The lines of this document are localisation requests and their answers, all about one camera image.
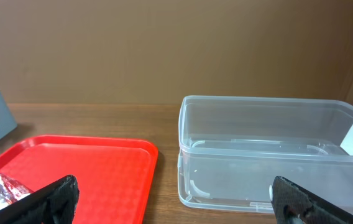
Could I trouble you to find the red foil wrapper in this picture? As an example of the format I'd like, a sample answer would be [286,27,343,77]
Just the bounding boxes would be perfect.
[0,173,34,205]

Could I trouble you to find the clear plastic bin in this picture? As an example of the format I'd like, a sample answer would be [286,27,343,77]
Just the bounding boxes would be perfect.
[178,96,353,214]

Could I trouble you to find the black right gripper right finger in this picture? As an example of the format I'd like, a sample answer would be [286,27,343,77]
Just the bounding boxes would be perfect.
[269,176,353,224]

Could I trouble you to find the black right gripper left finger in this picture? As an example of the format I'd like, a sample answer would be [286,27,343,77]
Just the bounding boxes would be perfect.
[0,175,80,224]

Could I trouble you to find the red plastic tray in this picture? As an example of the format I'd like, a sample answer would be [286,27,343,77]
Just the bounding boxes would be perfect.
[0,135,158,224]

